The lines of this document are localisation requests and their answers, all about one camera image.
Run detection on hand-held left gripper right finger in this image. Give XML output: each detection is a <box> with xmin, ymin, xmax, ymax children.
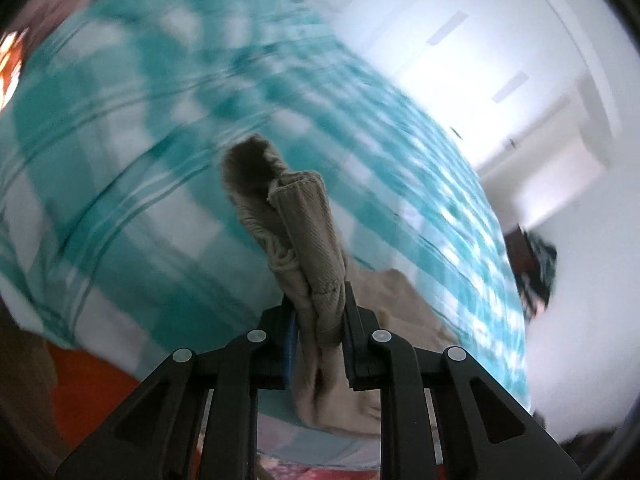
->
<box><xmin>343</xmin><ymin>282</ymin><xmax>584</xmax><ymax>480</ymax></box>

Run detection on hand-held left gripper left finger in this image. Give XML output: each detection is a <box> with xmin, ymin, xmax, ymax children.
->
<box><xmin>54</xmin><ymin>296</ymin><xmax>301</xmax><ymax>480</ymax></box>

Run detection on beige pants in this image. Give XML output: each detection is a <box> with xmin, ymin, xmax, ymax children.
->
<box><xmin>220</xmin><ymin>134</ymin><xmax>457</xmax><ymax>438</ymax></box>

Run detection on dark clothes pile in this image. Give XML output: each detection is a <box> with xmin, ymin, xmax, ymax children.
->
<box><xmin>502</xmin><ymin>226</ymin><xmax>559</xmax><ymax>313</ymax></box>

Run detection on orange cloth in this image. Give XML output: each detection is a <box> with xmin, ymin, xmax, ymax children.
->
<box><xmin>44</xmin><ymin>337</ymin><xmax>153</xmax><ymax>453</ymax></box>

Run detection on teal checked blanket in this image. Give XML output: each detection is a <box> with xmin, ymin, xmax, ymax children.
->
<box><xmin>0</xmin><ymin>0</ymin><xmax>532</xmax><ymax>463</ymax></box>

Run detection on white wardrobe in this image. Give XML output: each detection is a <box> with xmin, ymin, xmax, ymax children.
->
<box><xmin>335</xmin><ymin>0</ymin><xmax>618</xmax><ymax>173</ymax></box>

